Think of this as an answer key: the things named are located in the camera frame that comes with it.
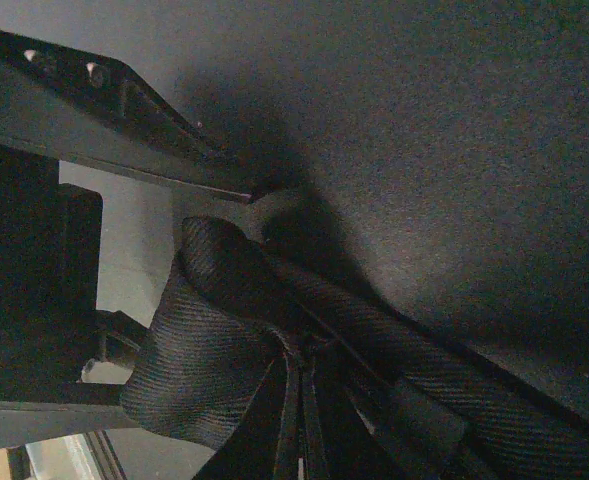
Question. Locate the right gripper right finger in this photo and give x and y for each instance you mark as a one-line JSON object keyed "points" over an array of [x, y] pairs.
{"points": [[97, 111]]}

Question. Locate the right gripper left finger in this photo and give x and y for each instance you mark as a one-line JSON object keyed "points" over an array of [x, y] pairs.
{"points": [[33, 413]]}

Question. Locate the black necktie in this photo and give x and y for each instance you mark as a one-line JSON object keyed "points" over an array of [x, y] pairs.
{"points": [[269, 347]]}

